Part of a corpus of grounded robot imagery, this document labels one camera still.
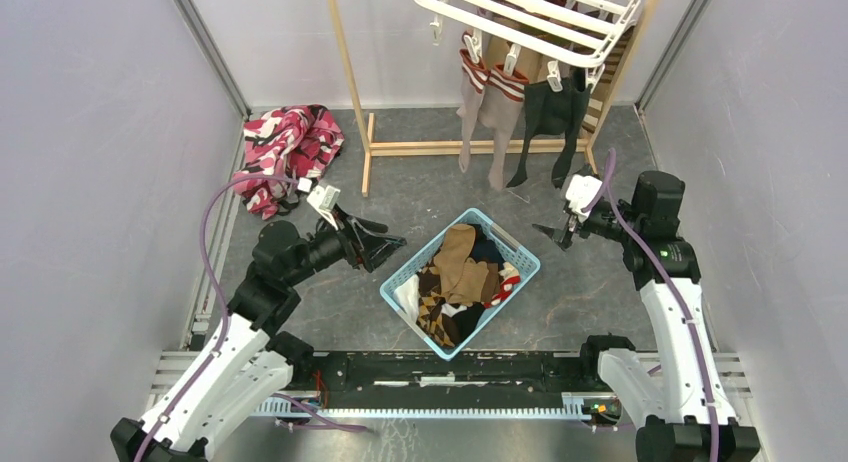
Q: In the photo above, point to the white cloth in basket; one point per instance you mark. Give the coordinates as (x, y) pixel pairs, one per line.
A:
(408, 297)

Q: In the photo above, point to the light blue cable tray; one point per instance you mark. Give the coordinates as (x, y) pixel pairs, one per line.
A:
(571, 411)

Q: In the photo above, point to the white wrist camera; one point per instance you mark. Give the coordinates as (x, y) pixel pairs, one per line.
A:
(580, 192)
(322, 198)

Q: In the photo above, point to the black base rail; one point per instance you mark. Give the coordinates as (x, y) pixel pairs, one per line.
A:
(421, 380)

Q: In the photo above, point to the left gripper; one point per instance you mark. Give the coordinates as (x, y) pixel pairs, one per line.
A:
(360, 247)

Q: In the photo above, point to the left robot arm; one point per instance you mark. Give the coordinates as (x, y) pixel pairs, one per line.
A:
(250, 357)

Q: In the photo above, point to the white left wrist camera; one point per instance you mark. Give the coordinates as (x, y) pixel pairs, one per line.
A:
(322, 198)

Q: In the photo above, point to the black sock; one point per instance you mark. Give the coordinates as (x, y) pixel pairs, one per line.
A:
(579, 93)
(547, 112)

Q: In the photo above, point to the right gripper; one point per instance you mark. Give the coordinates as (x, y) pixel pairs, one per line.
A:
(560, 237)

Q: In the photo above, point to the brown striped sock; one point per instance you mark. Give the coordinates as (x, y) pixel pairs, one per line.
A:
(601, 96)

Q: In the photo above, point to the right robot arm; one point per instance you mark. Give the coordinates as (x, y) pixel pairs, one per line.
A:
(688, 416)

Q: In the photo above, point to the brown yellow checked sock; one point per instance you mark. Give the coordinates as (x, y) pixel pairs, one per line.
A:
(433, 317)

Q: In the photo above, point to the red santa sock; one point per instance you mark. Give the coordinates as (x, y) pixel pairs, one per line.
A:
(509, 278)

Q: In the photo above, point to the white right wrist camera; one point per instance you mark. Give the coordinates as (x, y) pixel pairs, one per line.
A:
(580, 192)

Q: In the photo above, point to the beige pink sock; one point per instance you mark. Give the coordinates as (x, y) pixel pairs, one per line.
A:
(501, 107)

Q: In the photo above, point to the tan ribbed sock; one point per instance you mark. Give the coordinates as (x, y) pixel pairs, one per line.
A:
(464, 281)

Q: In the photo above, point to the navy blue sock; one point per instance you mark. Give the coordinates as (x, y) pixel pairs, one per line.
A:
(485, 249)

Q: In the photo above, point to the pink camouflage cloth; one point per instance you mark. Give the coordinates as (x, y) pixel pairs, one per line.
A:
(282, 147)

